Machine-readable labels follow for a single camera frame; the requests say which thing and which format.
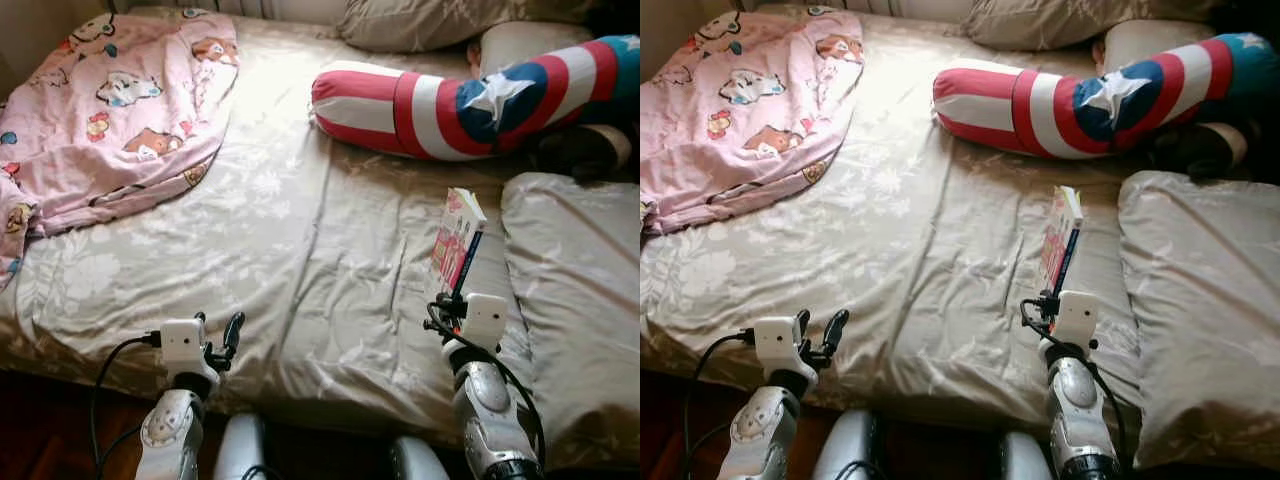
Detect colourful comic book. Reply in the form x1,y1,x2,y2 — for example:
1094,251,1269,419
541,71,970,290
1040,185,1084,296
428,187,488,301

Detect pink cartoon print blanket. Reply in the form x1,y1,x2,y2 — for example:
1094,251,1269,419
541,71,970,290
0,10,241,291
640,8,866,236

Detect silver left robot leg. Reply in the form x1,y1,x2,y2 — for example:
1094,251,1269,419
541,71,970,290
213,413,269,480
812,408,881,480

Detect silver robot leg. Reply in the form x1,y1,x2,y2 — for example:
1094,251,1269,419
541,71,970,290
998,432,1051,480
812,408,881,480
213,413,269,480
388,435,451,480

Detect beige floral bed sheet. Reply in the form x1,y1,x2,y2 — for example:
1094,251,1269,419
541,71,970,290
640,10,1280,441
0,10,641,466

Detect beige floral pillow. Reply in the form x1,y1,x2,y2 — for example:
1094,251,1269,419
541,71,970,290
1118,170,1280,471
960,0,1226,51
500,172,641,471
335,0,601,53

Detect silver right robot leg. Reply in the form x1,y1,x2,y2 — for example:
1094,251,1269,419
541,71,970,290
998,432,1051,480
388,435,451,480

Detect stars and stripes bolster pillow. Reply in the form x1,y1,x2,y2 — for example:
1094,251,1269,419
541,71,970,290
310,35,641,163
932,32,1280,161

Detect dark brown plush toy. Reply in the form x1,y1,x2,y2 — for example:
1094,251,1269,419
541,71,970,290
1150,122,1251,179
530,125,636,181

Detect small white pillow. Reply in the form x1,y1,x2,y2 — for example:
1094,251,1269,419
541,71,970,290
1100,20,1216,73
478,22,596,81

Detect dark grey padded panel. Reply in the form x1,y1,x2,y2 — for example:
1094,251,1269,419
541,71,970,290
590,0,641,41
1210,0,1280,36

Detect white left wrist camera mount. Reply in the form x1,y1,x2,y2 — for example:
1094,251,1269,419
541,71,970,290
158,318,209,386
753,316,806,381

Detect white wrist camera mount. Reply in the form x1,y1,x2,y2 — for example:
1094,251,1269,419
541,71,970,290
462,292,509,353
1055,290,1099,346
158,318,209,386
753,316,806,381

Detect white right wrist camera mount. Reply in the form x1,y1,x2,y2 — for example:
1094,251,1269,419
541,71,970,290
462,292,509,353
1055,290,1099,346

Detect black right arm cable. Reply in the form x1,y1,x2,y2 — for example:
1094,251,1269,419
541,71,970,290
1020,300,1131,471
425,305,546,471

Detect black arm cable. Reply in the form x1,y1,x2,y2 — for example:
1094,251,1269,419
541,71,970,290
90,333,161,480
683,330,756,480
425,305,546,471
1020,300,1131,471

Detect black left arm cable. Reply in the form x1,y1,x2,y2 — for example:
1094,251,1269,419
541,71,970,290
90,333,161,480
683,330,756,480

